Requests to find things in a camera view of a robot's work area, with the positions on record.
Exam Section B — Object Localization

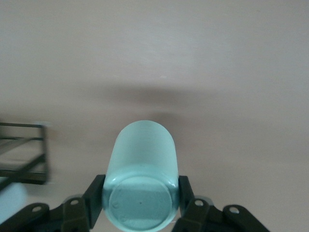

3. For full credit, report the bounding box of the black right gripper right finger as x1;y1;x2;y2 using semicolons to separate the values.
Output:
172;175;273;232

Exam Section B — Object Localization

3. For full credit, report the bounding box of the black wire cup rack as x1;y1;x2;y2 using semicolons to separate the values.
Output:
0;122;50;186

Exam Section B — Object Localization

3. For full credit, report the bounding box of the mint green cup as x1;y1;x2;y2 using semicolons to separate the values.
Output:
102;120;181;232

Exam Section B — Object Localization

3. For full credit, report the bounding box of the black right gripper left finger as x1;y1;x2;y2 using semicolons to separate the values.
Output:
0;175;106;232

